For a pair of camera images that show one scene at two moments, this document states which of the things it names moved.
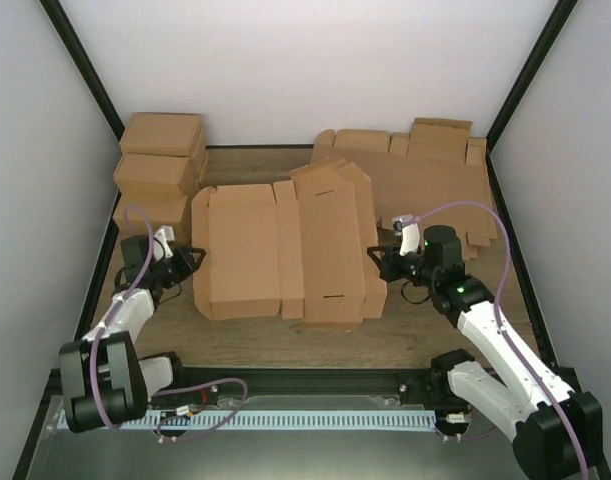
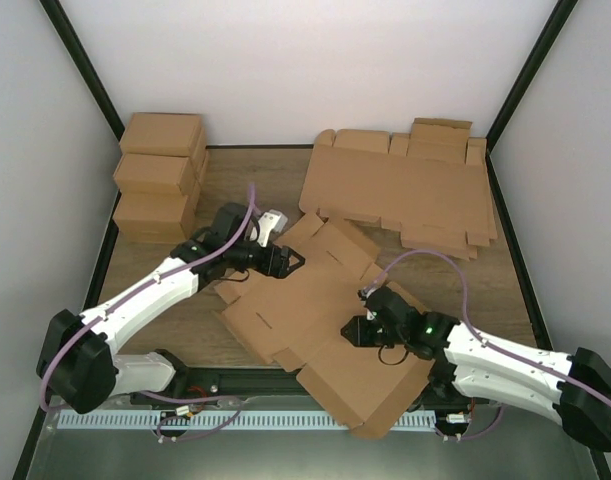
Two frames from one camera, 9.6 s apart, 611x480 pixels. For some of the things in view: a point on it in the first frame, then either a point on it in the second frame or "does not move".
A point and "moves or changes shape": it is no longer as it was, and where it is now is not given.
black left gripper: [189, 265] to [283, 255]
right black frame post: [554, 24] does not move
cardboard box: [298, 251] moves or changes shape
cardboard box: [175, 134] does not move
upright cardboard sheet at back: [439, 140] does not move
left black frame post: [84, 64] does not move
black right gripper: [388, 270] to [360, 339]
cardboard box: [141, 213] does not move
